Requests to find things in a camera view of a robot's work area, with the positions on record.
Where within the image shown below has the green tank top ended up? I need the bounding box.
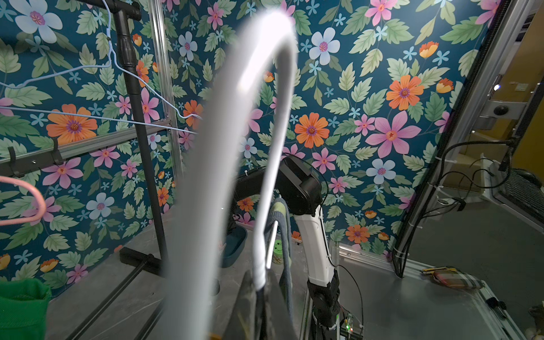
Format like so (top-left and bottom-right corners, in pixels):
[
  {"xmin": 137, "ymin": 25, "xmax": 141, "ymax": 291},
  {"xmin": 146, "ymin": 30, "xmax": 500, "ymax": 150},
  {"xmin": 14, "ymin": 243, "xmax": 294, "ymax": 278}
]
[{"xmin": 1, "ymin": 279, "xmax": 52, "ymax": 339}]

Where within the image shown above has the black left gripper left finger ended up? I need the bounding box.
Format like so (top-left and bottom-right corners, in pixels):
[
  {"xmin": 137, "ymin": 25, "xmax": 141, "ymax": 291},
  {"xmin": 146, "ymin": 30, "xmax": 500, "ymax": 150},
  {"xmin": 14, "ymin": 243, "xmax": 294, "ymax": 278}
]
[{"xmin": 222, "ymin": 270, "xmax": 257, "ymax": 340}]

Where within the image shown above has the pink wire hanger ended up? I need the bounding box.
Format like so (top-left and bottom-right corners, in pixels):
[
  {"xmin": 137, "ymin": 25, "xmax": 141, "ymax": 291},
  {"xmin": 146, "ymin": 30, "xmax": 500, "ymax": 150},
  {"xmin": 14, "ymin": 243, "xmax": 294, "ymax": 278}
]
[{"xmin": 0, "ymin": 176, "xmax": 48, "ymax": 228}]

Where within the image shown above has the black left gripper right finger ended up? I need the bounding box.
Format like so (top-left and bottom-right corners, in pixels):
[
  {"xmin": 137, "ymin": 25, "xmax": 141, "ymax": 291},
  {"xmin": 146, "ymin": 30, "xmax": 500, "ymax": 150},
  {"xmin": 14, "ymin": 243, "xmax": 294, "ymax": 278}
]
[{"xmin": 265, "ymin": 280, "xmax": 297, "ymax": 340}]

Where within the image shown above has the green round smiley toy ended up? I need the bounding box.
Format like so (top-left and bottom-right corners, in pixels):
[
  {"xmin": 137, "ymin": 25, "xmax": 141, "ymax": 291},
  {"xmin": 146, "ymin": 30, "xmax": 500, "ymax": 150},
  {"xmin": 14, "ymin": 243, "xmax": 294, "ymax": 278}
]
[{"xmin": 272, "ymin": 239, "xmax": 284, "ymax": 264}]

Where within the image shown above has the olive grey tank top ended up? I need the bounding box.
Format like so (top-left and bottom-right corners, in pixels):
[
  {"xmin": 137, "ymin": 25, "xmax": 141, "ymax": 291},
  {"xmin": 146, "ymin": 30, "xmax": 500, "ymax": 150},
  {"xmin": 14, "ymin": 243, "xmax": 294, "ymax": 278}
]
[{"xmin": 264, "ymin": 197, "xmax": 293, "ymax": 320}]

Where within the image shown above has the white wire hanger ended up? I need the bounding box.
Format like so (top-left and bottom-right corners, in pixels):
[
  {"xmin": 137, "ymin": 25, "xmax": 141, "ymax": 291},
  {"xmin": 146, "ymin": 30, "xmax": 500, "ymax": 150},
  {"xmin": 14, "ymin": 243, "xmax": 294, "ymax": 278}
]
[
  {"xmin": 0, "ymin": 0, "xmax": 204, "ymax": 136},
  {"xmin": 160, "ymin": 9, "xmax": 298, "ymax": 339}
]

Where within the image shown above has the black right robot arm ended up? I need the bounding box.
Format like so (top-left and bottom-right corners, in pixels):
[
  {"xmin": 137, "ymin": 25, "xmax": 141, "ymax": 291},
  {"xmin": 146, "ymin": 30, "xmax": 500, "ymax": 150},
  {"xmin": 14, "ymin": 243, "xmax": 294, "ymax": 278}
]
[{"xmin": 275, "ymin": 155, "xmax": 341, "ymax": 339}]

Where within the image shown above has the dark teal tray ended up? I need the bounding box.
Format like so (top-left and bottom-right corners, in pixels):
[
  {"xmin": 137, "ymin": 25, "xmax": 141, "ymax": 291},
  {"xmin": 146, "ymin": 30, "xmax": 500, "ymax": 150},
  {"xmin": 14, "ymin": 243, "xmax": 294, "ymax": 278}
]
[{"xmin": 220, "ymin": 224, "xmax": 247, "ymax": 269}]

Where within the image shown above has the black clothes rack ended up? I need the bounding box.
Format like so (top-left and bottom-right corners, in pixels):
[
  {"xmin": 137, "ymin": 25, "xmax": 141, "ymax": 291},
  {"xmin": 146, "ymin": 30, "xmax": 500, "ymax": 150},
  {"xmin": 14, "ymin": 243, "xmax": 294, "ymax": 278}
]
[{"xmin": 63, "ymin": 0, "xmax": 171, "ymax": 340}]

